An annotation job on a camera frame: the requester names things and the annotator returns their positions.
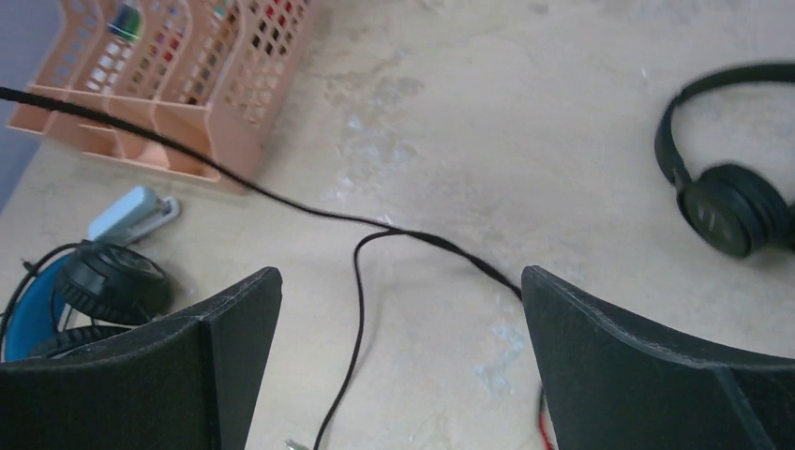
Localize small black on-ear headphones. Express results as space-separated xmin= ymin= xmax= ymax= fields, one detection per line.
xmin=653 ymin=61 xmax=794 ymax=259

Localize peach plastic file organizer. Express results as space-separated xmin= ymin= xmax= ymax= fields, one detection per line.
xmin=8 ymin=1 xmax=323 ymax=190

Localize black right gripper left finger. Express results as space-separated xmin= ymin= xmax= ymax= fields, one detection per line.
xmin=1 ymin=267 xmax=282 ymax=449

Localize light blue stapler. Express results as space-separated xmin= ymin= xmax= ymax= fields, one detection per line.
xmin=87 ymin=186 xmax=181 ymax=246

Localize black braided headphone cable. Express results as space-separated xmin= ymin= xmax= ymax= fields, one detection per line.
xmin=0 ymin=85 xmax=554 ymax=450

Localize black and blue headphones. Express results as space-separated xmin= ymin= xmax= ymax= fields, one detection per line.
xmin=1 ymin=240 xmax=173 ymax=362

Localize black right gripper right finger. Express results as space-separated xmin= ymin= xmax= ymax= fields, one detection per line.
xmin=521 ymin=266 xmax=794 ymax=449

